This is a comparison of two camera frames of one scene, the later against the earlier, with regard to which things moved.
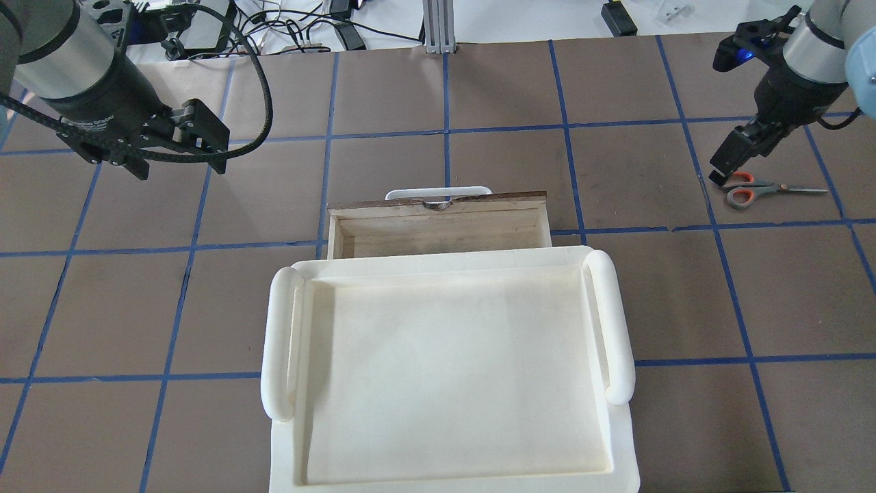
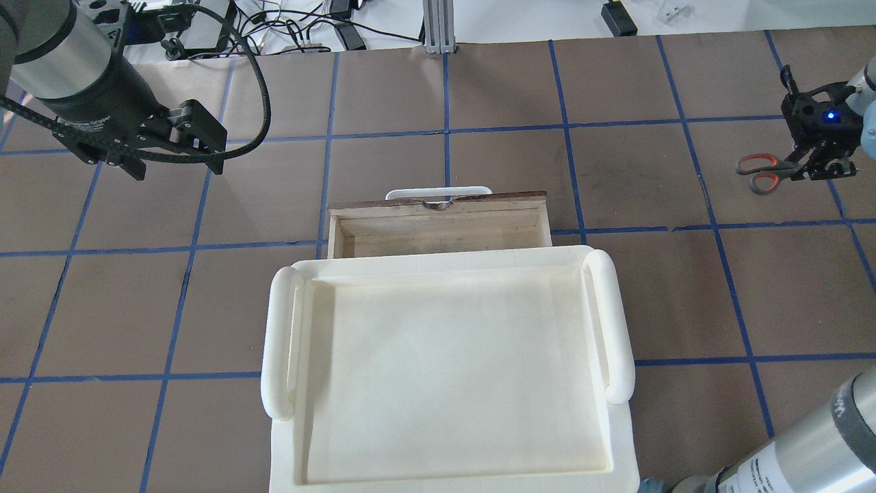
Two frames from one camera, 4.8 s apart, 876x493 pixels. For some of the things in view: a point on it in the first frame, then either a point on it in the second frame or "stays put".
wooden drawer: x=515 y=221 stays put
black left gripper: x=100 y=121 stays put
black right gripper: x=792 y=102 → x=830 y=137
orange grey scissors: x=742 y=190 → x=766 y=172
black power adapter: x=618 y=20 stays put
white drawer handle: x=439 y=192 stays put
